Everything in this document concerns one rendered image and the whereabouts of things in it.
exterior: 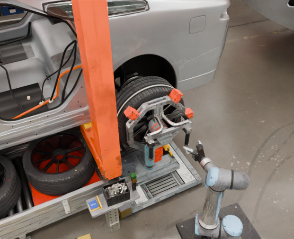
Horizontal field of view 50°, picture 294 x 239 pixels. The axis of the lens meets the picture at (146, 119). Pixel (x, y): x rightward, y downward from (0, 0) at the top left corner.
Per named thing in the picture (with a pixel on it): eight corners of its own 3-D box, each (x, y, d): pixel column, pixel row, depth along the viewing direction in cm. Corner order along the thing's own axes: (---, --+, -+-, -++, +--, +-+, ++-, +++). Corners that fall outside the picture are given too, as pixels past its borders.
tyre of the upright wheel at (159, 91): (94, 124, 279) (145, 139, 325) (103, 142, 264) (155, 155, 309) (137, 64, 259) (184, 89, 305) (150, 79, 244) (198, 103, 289)
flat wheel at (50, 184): (72, 134, 346) (68, 118, 330) (110, 169, 311) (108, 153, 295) (16, 167, 313) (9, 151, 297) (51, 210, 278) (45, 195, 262)
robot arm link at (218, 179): (216, 241, 236) (235, 184, 184) (192, 238, 238) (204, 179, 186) (216, 223, 247) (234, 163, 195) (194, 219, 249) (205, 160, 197)
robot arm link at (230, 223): (239, 245, 234) (244, 234, 222) (216, 242, 237) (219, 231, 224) (238, 226, 245) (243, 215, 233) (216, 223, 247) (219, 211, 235)
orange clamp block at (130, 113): (136, 109, 256) (128, 105, 250) (140, 114, 251) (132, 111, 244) (130, 115, 258) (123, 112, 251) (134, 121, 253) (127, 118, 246)
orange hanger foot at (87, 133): (96, 126, 320) (92, 99, 296) (116, 162, 285) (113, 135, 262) (80, 131, 314) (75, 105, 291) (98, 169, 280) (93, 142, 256)
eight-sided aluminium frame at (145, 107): (179, 134, 303) (183, 89, 266) (182, 139, 299) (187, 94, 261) (127, 153, 285) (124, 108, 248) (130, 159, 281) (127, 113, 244)
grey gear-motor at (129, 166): (121, 154, 349) (120, 133, 325) (138, 183, 322) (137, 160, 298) (106, 160, 343) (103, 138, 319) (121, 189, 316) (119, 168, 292)
